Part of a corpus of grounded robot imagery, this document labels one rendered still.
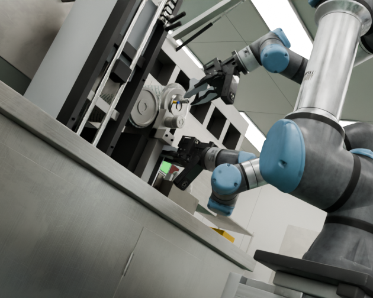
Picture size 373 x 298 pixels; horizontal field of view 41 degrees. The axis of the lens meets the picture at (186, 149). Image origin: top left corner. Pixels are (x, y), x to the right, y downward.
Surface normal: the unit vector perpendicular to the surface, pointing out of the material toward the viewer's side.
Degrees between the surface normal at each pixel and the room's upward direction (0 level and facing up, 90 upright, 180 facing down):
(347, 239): 73
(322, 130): 82
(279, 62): 132
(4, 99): 90
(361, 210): 90
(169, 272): 90
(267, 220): 90
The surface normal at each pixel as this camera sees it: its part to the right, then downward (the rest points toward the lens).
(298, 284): -0.69, -0.47
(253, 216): -0.53, -0.46
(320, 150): 0.33, -0.32
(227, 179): -0.07, -0.33
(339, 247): -0.35, -0.70
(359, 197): 0.06, 0.25
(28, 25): 0.77, 0.11
